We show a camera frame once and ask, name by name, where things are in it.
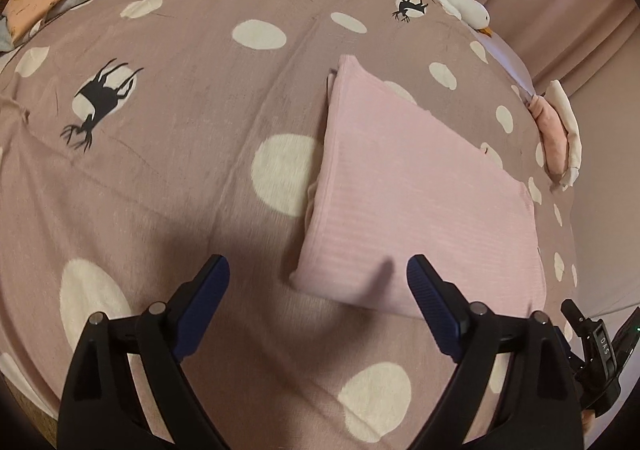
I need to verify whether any pink curtain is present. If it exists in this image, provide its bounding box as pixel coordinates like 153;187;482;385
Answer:
470;0;637;96

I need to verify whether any right hand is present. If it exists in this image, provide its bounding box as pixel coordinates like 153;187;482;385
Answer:
582;410;596;435

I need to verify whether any folded white garment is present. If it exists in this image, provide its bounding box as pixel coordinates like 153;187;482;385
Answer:
546;80;582;189

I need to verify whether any polka dot brown blanket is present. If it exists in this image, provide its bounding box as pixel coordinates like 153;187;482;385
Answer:
1;0;577;449

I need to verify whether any folded pink garment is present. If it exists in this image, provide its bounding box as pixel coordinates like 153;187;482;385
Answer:
528;95;568;180

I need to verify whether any pink striped sweater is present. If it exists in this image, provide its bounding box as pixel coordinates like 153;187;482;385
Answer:
291;56;547;317

